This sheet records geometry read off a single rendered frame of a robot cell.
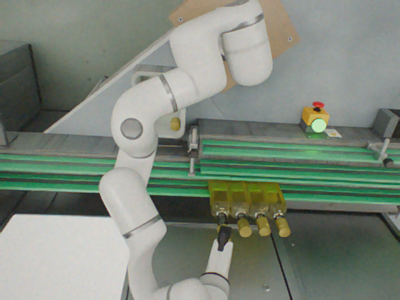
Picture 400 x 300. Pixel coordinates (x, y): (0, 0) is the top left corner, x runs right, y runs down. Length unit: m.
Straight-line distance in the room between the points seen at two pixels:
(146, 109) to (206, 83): 0.14
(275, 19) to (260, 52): 0.33
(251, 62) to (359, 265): 0.78
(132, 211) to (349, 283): 0.74
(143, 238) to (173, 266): 0.36
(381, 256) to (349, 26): 0.76
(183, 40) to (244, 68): 0.14
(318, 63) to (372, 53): 0.18
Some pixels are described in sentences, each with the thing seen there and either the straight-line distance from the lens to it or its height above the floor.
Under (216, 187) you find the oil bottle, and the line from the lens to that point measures 1.01.
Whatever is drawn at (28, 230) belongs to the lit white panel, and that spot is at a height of 1.06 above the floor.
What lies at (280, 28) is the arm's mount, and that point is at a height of 0.84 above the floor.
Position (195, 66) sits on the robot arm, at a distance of 0.64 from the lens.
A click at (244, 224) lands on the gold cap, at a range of 0.90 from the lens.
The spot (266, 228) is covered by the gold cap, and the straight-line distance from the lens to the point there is 0.92.
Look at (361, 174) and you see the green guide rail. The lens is 1.20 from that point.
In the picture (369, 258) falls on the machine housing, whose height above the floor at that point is 1.10.
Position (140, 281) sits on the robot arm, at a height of 1.38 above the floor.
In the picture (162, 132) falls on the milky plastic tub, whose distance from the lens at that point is 1.10.
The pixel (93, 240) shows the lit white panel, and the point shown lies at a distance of 1.06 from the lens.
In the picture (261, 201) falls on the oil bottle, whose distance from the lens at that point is 0.99.
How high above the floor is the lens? 1.80
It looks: 59 degrees down
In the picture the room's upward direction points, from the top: 176 degrees clockwise
